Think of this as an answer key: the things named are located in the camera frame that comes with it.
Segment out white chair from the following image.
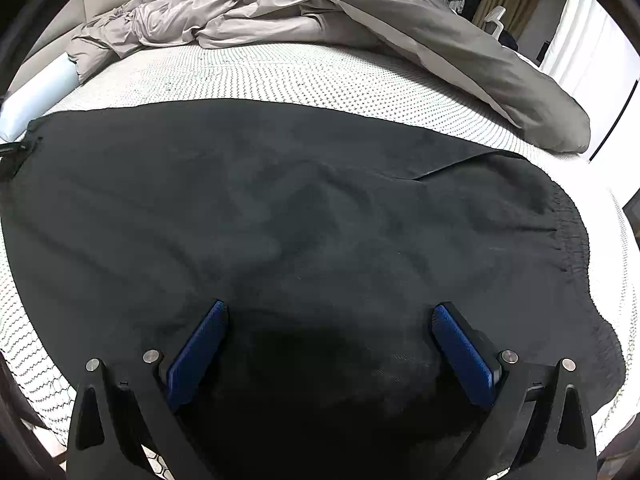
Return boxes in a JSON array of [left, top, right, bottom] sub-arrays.
[[482, 6, 506, 38]]

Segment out white sheer curtain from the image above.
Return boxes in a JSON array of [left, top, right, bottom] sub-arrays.
[[540, 0, 640, 161]]

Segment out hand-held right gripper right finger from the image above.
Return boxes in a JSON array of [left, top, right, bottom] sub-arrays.
[[431, 302, 598, 480]]

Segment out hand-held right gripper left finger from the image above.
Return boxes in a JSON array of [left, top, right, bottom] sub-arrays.
[[66, 300, 231, 480]]

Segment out black pants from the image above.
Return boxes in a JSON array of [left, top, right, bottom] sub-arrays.
[[0, 99, 628, 480]]

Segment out grey duvet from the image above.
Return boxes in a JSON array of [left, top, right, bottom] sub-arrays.
[[65, 0, 591, 153]]

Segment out light blue bolster pillow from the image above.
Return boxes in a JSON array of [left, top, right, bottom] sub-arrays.
[[0, 54, 81, 142]]

